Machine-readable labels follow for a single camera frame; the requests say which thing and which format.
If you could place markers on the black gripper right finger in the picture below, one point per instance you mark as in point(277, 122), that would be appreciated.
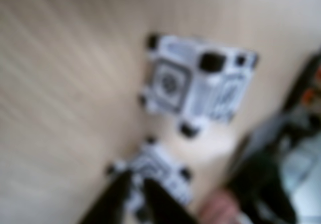
point(160, 209)

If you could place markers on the black and orange device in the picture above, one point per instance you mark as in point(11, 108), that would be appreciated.
point(309, 83)

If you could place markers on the white cube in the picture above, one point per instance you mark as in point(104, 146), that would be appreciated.
point(165, 168)
point(200, 93)

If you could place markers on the person's hand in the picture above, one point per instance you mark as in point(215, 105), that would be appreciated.
point(218, 207)

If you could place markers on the white cube, key print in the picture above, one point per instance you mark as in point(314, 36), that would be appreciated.
point(165, 168)

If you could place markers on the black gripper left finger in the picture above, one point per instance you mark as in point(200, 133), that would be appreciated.
point(107, 209)

